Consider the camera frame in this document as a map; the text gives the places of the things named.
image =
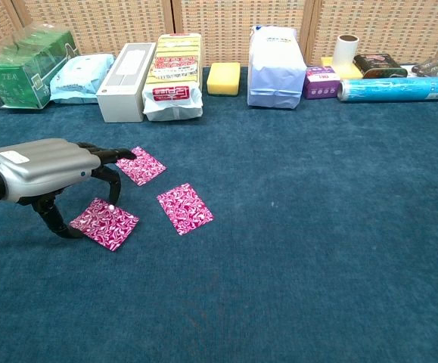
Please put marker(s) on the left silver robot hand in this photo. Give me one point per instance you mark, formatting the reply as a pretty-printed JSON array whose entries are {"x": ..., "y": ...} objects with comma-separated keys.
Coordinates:
[{"x": 41, "y": 166}]

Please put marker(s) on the pink patterned packet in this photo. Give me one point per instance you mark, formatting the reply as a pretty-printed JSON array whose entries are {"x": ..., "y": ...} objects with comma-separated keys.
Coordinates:
[
  {"x": 145, "y": 170},
  {"x": 184, "y": 208},
  {"x": 107, "y": 227}
]

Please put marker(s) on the clear box green tea bags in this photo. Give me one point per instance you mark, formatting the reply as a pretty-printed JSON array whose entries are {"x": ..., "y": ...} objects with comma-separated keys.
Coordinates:
[{"x": 18, "y": 75}]

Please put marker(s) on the light blue wet wipes pack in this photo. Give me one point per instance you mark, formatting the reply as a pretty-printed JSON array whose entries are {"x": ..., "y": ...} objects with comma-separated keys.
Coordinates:
[{"x": 78, "y": 79}]

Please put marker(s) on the long white cardboard box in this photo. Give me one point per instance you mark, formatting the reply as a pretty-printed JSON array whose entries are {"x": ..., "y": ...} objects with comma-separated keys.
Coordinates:
[{"x": 120, "y": 102}]

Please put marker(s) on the yellow red snack package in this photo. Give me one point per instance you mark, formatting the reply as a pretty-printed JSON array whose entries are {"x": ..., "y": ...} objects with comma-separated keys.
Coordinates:
[{"x": 173, "y": 75}]

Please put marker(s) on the yellow sponge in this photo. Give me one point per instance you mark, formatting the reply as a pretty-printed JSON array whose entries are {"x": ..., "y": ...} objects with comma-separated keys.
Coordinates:
[
  {"x": 326, "y": 62},
  {"x": 223, "y": 79}
]

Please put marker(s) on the wicker folding screen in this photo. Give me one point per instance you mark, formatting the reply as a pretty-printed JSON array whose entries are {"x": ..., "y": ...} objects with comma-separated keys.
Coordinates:
[{"x": 241, "y": 30}]

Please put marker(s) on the teal felt table cover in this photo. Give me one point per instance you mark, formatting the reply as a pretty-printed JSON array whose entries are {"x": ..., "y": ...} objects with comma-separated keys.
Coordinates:
[{"x": 279, "y": 246}]

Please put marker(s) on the white paper bag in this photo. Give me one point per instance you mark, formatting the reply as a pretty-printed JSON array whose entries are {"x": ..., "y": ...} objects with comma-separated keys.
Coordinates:
[{"x": 275, "y": 75}]

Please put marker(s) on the small purple box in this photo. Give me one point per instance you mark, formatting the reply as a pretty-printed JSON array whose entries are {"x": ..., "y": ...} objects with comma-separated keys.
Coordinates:
[{"x": 320, "y": 85}]

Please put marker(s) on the white paper roll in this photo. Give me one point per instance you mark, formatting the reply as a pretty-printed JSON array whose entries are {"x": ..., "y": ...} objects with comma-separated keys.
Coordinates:
[{"x": 345, "y": 54}]

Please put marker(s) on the dark metal tin can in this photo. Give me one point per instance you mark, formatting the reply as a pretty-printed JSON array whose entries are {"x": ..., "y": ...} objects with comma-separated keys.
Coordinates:
[{"x": 377, "y": 65}]

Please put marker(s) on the blue cling film roll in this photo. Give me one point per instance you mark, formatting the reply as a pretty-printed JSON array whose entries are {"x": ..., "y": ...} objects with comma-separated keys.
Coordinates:
[{"x": 392, "y": 90}]

